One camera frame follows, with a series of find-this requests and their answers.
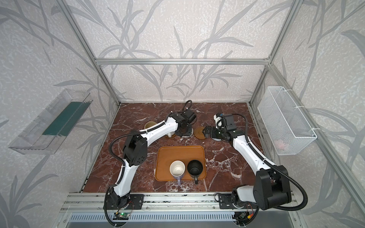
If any pink object in basket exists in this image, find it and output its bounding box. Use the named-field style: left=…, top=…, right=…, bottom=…
left=274, top=140, right=288, bottom=151

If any white wire mesh basket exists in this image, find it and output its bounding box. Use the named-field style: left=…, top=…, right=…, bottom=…
left=258, top=86, right=317, bottom=155

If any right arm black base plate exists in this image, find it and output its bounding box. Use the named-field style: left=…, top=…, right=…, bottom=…
left=214, top=193, right=258, bottom=210

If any woven multicolour round coaster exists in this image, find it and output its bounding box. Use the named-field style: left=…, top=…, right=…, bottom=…
left=181, top=129, right=194, bottom=138

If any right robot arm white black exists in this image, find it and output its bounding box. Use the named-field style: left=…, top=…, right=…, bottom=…
left=203, top=113, right=309, bottom=211

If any green circuit board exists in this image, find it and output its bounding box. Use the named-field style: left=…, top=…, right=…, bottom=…
left=113, top=212, right=130, bottom=220

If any black mug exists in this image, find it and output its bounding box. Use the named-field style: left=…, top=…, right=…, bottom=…
left=187, top=160, right=203, bottom=185

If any orange rectangular tray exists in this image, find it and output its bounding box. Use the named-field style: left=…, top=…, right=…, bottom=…
left=155, top=145, right=207, bottom=181

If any round wooden saucer coaster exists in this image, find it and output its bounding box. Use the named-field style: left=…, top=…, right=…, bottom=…
left=194, top=126, right=206, bottom=140

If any aluminium front rail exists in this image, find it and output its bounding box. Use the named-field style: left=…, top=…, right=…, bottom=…
left=58, top=191, right=301, bottom=213

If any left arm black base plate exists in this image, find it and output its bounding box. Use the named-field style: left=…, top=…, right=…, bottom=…
left=103, top=194, right=144, bottom=211

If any purple mug white inside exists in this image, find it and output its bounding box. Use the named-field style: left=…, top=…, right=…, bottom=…
left=169, top=161, right=185, bottom=186

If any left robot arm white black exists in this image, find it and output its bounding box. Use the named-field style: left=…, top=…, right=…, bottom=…
left=103, top=109, right=196, bottom=211

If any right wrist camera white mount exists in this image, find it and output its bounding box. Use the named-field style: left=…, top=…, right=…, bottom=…
left=213, top=113, right=224, bottom=128

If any clear plastic wall bin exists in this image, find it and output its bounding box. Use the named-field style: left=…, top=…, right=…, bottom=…
left=9, top=89, right=93, bottom=155

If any beige glazed mug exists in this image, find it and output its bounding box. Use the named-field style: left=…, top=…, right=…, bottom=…
left=144, top=121, right=157, bottom=130

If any right electronics board with wires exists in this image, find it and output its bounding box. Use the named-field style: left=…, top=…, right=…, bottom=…
left=232, top=211, right=254, bottom=222

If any dark round wooden coaster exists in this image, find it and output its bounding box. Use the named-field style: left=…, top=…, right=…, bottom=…
left=165, top=134, right=176, bottom=138

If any white speckled mug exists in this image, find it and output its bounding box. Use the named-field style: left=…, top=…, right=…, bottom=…
left=167, top=132, right=175, bottom=138

